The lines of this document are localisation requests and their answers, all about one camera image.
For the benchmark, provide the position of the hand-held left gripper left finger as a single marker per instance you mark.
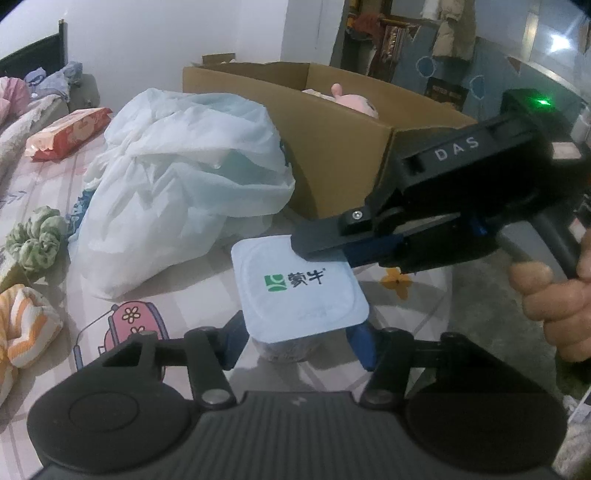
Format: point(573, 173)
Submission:
point(235, 344)

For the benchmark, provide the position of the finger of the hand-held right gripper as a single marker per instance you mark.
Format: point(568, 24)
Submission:
point(374, 251)

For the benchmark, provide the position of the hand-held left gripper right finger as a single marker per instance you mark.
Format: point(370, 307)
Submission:
point(362, 346)

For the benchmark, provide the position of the white yogurt cup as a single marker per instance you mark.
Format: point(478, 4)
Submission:
point(295, 295)

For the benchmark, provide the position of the large cardboard box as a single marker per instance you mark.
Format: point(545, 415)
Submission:
point(332, 152)

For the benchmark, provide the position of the pink plush toy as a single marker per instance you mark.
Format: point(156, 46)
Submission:
point(355, 101)

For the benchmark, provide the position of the person's right hand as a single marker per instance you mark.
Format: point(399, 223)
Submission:
point(563, 314)

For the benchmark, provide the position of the dark brown box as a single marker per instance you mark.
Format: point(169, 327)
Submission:
point(445, 94)

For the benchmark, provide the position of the blue grey patterned board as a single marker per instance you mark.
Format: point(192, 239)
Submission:
point(489, 78)

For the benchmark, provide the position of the beige hanging jacket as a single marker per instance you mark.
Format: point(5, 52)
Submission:
point(455, 32)

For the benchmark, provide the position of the white plastic bag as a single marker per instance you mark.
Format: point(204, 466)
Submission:
point(184, 175)

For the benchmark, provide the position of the red cloth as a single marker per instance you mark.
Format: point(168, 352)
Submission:
point(364, 25)

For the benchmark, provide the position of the orange striped sock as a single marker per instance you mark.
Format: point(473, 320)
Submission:
point(27, 332)

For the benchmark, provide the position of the green scrunchie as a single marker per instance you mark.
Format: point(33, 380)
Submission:
point(37, 240)

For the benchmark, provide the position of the pink wet wipes packet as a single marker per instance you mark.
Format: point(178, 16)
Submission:
point(69, 134)

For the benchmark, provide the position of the grey cushion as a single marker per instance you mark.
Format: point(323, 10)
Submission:
point(85, 92)

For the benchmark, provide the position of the lavender clothes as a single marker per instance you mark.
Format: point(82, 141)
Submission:
point(53, 81)

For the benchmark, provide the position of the pink quilt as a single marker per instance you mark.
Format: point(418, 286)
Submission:
point(11, 97)

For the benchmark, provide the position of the dark headboard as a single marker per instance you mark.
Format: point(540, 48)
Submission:
point(32, 53)

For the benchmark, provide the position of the gold patterned frame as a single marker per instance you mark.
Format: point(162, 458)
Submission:
point(399, 44)

